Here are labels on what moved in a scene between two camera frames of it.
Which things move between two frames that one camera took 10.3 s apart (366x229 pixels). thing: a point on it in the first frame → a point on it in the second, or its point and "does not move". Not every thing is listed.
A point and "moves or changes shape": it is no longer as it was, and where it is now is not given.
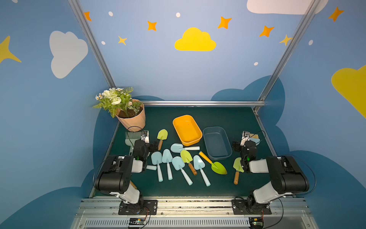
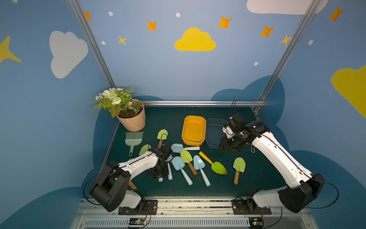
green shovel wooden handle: [187, 158] does not move
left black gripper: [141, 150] → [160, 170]
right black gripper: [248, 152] → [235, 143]
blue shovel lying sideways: [177, 148] does not move
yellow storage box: [187, 130] moves or changes shape
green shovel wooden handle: [237, 165] does not move
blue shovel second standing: [167, 158] does not move
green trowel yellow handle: [216, 166] does not move
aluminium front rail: [193, 213] does not move
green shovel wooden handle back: [162, 134] does not move
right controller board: [256, 223] does not move
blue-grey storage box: [217, 142] moves or changes shape
